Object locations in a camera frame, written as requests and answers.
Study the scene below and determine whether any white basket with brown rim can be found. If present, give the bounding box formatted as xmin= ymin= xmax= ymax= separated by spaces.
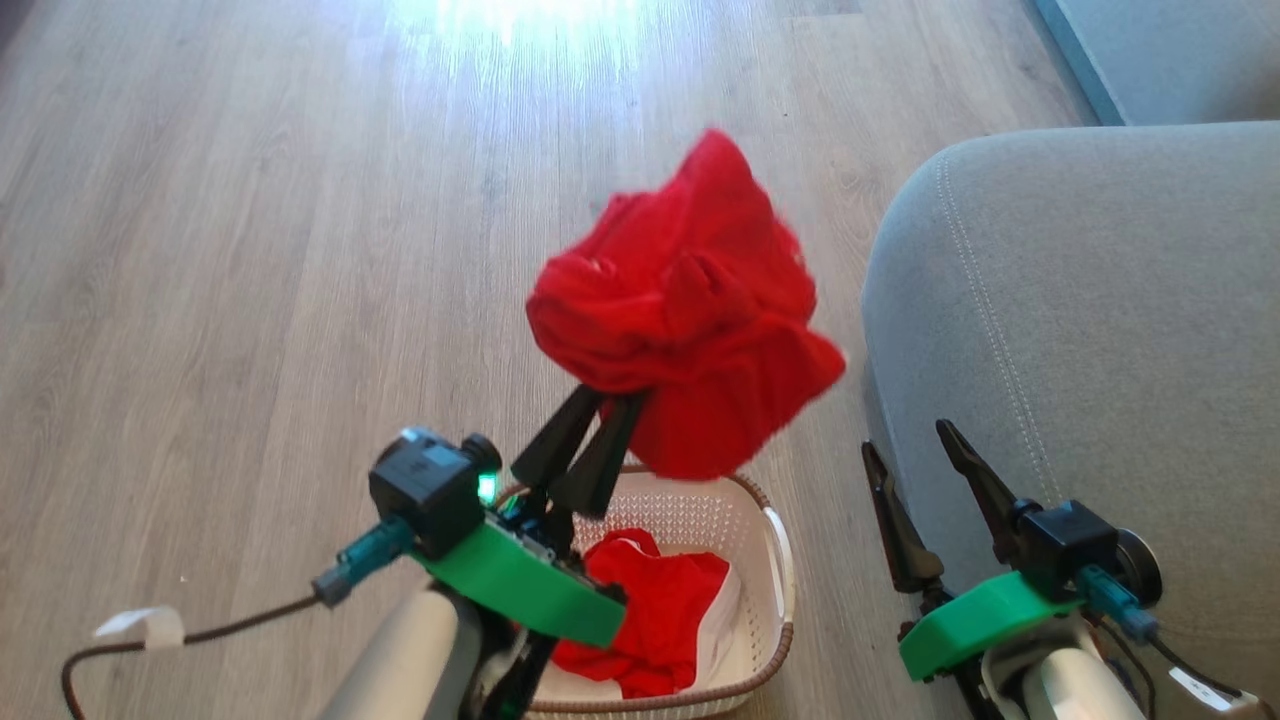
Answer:
xmin=494 ymin=464 xmax=799 ymax=720

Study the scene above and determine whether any white tag on cable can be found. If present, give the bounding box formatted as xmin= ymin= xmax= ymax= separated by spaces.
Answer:
xmin=94 ymin=605 xmax=187 ymax=650
xmin=1168 ymin=667 xmax=1263 ymax=714

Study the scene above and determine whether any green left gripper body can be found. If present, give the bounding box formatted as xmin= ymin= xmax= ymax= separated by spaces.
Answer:
xmin=413 ymin=482 xmax=628 ymax=649

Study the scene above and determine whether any plain red garment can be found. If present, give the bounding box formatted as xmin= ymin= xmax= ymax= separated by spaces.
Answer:
xmin=525 ymin=128 xmax=847 ymax=482

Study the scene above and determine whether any white tag on right cable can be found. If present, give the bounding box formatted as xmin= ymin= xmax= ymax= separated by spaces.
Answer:
xmin=1168 ymin=667 xmax=1263 ymax=714

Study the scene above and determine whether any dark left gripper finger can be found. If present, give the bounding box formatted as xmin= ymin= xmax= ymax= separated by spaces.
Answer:
xmin=548 ymin=392 xmax=651 ymax=521
xmin=510 ymin=385 xmax=606 ymax=495

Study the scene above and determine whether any right arm cable teal plug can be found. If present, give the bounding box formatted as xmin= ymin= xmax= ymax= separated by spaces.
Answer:
xmin=1074 ymin=564 xmax=1280 ymax=720

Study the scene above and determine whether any grey fabric sofa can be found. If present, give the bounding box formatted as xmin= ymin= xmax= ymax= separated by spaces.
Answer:
xmin=861 ymin=122 xmax=1280 ymax=720

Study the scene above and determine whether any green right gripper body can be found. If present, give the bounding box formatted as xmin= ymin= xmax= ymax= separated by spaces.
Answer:
xmin=897 ymin=569 xmax=1088 ymax=684

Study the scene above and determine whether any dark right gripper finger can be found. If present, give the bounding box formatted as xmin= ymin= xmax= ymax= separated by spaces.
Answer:
xmin=861 ymin=440 xmax=947 ymax=597
xmin=934 ymin=418 xmax=1033 ymax=567

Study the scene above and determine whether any white tag on left cable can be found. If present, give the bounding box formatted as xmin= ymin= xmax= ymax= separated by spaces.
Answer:
xmin=94 ymin=605 xmax=187 ymax=650

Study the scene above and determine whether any red garment with white trim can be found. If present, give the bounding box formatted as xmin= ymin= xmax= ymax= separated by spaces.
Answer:
xmin=549 ymin=527 xmax=744 ymax=701

